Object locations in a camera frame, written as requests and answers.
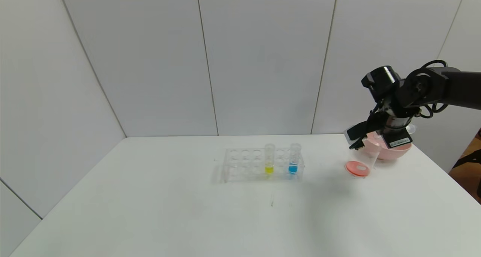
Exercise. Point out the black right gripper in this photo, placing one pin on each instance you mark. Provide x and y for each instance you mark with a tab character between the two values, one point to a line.
399	141

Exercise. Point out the clear plastic beaker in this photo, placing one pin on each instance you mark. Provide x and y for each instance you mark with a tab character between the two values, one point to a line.
357	168

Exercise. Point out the test tube with blue pigment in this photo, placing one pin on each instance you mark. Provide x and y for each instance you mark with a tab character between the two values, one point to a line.
294	161

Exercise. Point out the test tube with yellow pigment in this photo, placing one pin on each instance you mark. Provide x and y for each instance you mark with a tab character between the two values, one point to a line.
269	163

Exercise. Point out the clear acrylic test tube rack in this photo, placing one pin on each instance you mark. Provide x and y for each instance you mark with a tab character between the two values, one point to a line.
248	163

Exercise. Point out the pink bowl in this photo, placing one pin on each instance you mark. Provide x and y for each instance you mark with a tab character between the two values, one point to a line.
394	153

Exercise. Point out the black stand leg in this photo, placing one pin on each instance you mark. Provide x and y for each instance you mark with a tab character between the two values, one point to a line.
469	158

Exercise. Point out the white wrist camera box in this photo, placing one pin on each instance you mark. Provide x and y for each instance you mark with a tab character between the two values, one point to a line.
351	135

